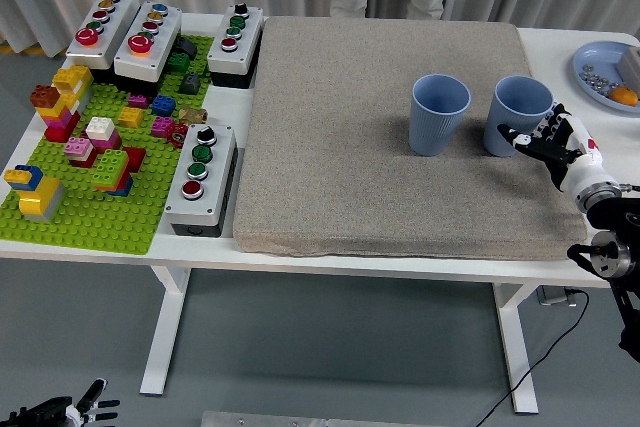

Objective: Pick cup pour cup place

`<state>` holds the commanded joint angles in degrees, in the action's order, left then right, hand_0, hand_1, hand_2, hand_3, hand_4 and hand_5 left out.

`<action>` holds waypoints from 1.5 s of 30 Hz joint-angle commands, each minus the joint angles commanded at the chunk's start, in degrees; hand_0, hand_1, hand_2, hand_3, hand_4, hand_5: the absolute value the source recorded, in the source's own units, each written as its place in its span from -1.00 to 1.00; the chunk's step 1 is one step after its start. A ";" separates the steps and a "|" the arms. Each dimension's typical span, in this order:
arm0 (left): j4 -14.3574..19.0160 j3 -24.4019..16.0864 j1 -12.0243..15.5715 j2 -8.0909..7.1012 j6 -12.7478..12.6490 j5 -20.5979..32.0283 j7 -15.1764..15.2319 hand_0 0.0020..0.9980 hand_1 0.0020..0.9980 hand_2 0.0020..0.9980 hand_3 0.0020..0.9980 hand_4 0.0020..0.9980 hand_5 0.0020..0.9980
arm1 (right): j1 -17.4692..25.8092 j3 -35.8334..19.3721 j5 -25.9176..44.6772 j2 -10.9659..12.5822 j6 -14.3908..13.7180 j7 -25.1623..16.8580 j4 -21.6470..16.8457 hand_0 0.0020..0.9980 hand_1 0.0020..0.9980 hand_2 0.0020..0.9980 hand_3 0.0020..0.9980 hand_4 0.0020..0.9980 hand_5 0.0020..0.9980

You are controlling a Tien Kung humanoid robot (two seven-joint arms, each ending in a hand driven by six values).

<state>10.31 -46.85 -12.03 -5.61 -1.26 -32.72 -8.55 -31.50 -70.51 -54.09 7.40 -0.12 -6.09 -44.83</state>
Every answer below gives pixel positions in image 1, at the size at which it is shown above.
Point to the white table leg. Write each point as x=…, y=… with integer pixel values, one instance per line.
x=515, y=347
x=165, y=337

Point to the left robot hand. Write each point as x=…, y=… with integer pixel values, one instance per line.
x=50, y=412

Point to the yellow toy brick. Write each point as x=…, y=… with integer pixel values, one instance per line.
x=131, y=117

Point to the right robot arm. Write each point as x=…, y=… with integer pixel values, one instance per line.
x=610, y=219

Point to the grey-brown mat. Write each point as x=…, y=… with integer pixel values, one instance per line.
x=350, y=147

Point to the blue toy brick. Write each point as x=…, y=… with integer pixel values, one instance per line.
x=163, y=106

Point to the five-button control box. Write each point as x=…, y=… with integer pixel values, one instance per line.
x=120, y=32
x=160, y=47

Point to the small magenta toy brick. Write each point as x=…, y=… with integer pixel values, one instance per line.
x=138, y=101

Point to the green orange blue brick stack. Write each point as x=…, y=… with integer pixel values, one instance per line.
x=110, y=167

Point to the black curved toy brick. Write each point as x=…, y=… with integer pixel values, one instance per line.
x=186, y=48

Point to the yellow blue grey brick stack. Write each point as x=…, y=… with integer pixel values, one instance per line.
x=42, y=197

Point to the grey sloped toy brick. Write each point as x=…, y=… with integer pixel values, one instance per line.
x=190, y=84

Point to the red toy brick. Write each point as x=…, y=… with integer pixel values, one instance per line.
x=136, y=159

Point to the yellow and white brick stack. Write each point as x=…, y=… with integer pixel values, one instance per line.
x=72, y=78

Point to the blue ribbed plastic cup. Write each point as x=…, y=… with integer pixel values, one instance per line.
x=430, y=132
x=510, y=114

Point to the grey power box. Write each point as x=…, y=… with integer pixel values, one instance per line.
x=550, y=297

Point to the green toy brick baseplate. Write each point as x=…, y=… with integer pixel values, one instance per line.
x=100, y=227

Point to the pink and red brick stack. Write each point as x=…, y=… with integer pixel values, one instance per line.
x=80, y=147

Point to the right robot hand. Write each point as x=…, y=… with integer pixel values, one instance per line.
x=580, y=162

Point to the brown yellow red brick stack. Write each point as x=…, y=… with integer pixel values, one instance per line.
x=50, y=112

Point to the white and magenta brick stack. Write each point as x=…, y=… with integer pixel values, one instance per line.
x=102, y=129

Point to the blue plate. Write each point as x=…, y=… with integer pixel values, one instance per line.
x=600, y=49

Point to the orange fruit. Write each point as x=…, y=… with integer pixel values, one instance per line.
x=624, y=96

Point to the dark green toy brick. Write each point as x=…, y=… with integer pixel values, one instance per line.
x=178, y=63

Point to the four-button control box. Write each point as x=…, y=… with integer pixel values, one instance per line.
x=220, y=172
x=247, y=42

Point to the grey metal block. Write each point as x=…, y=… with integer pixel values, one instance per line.
x=630, y=64

